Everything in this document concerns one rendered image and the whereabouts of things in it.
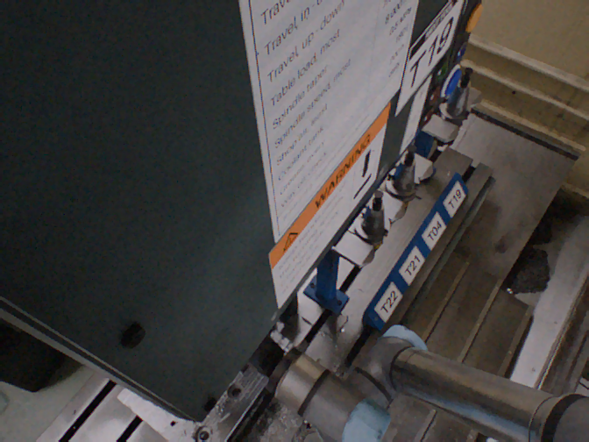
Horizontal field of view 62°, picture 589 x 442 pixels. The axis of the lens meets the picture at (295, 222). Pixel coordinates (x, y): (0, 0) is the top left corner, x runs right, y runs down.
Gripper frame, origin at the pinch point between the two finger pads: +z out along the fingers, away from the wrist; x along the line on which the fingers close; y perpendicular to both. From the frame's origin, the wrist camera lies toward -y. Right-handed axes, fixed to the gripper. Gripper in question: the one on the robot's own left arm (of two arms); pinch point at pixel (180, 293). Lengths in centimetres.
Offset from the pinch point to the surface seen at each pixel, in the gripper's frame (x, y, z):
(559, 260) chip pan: 81, 64, -58
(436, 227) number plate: 54, 36, -25
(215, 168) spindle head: -3, -54, -21
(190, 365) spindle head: -9.4, -40.7, -21.3
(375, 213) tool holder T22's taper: 29.6, 1.1, -17.0
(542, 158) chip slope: 97, 46, -38
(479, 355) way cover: 40, 57, -49
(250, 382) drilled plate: -1.5, 31.0, -10.6
